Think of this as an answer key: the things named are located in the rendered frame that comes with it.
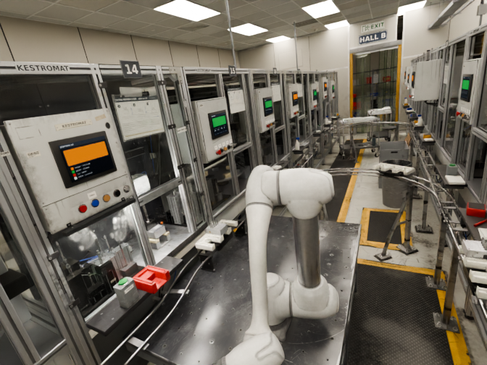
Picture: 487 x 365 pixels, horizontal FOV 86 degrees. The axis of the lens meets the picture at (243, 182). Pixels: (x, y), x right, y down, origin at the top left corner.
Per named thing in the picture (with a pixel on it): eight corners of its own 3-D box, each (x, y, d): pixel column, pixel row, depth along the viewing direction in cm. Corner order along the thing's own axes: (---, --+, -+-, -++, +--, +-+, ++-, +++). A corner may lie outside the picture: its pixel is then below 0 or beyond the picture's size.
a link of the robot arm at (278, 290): (259, 300, 142) (254, 266, 135) (293, 301, 137) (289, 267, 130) (254, 324, 127) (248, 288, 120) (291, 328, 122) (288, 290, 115)
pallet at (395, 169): (372, 174, 284) (372, 165, 280) (380, 170, 290) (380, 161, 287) (406, 180, 253) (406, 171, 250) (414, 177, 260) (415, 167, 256)
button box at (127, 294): (127, 308, 125) (120, 289, 121) (117, 305, 128) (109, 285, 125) (140, 297, 131) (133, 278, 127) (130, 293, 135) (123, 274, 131)
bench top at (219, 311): (328, 442, 89) (328, 435, 88) (123, 343, 139) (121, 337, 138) (361, 228, 213) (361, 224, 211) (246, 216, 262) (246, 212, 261)
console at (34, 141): (56, 235, 105) (7, 120, 90) (22, 227, 119) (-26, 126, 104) (137, 195, 140) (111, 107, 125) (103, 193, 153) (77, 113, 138)
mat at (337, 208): (339, 240, 310) (339, 240, 310) (291, 235, 338) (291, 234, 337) (367, 138, 791) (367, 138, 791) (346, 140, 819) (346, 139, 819)
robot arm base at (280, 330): (297, 307, 141) (296, 298, 139) (284, 342, 122) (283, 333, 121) (266, 299, 149) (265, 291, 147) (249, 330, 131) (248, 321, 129)
